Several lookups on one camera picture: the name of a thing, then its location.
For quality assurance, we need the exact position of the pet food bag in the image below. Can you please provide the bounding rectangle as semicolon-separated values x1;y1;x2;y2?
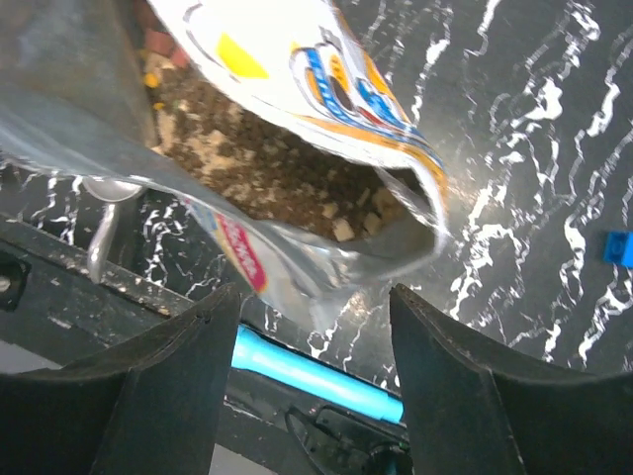
1;1;448;332

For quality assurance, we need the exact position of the blue white toy block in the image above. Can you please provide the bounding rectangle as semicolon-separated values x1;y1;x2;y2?
602;232;633;268

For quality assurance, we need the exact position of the blue toy microphone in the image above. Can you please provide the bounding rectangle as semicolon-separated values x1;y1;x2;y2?
231;325;405;424

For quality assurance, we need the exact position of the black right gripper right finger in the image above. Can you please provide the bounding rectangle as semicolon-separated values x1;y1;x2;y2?
390;285;632;474

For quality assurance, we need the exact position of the metal food scoop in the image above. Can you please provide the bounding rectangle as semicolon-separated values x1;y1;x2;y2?
82;177;144;284

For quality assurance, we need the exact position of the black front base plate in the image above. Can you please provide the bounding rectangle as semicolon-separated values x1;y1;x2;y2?
1;217;412;474

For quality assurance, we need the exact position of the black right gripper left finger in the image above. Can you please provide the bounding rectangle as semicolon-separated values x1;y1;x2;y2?
1;285;240;474

